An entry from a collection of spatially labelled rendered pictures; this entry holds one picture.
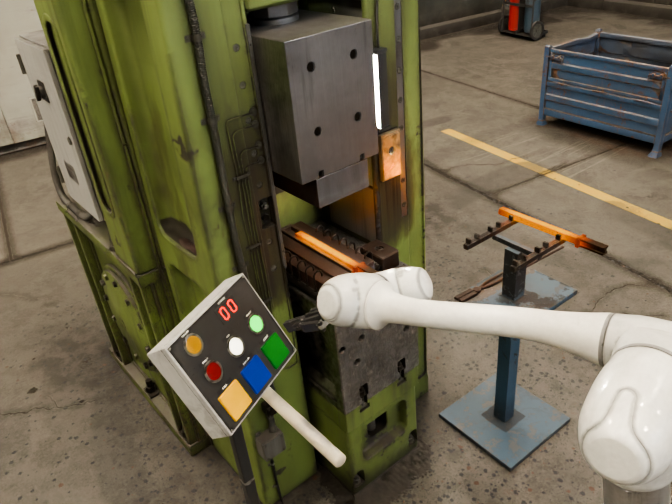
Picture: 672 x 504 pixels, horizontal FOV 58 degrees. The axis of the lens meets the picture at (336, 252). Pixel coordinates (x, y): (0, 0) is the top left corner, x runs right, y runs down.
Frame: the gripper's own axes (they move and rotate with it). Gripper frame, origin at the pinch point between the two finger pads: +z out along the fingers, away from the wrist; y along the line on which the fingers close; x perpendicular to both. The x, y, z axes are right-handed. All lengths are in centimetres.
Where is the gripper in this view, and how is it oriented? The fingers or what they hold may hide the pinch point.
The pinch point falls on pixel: (296, 324)
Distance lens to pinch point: 160.7
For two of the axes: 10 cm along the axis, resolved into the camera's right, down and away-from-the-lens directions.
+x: -5.3, -8.1, -2.5
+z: -7.3, 2.9, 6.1
